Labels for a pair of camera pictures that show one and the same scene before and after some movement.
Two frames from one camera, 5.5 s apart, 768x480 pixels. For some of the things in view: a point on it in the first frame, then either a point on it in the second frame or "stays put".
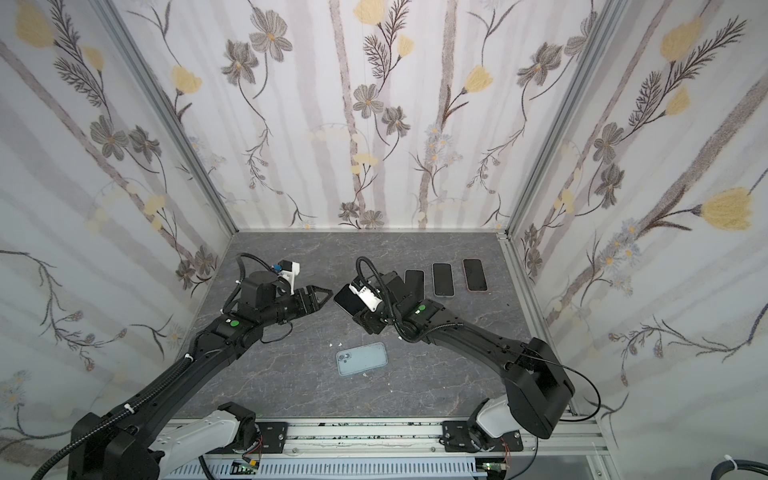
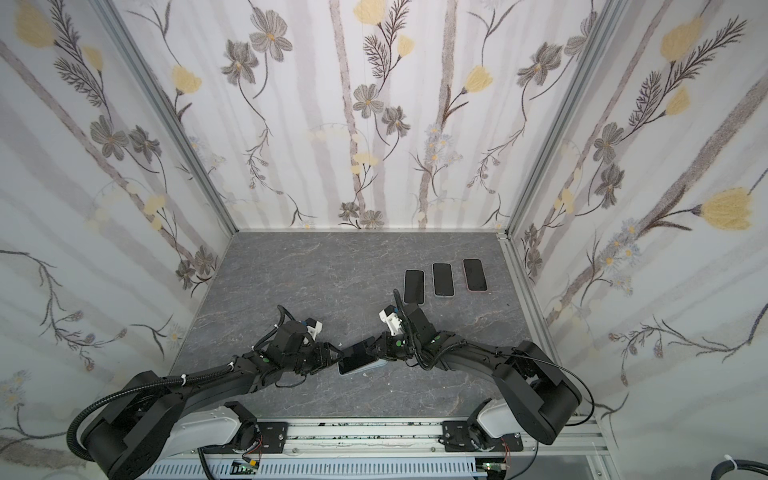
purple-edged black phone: [348, 299] → [356, 356]
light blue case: [414, 283] stays put
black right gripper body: [358, 309] → [379, 347]
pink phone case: [475, 276] stays put
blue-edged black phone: [443, 279] stays put
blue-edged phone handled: [475, 277] stays put
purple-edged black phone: [414, 284] stays put
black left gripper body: [293, 306] → [310, 360]
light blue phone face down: [443, 280] stays put
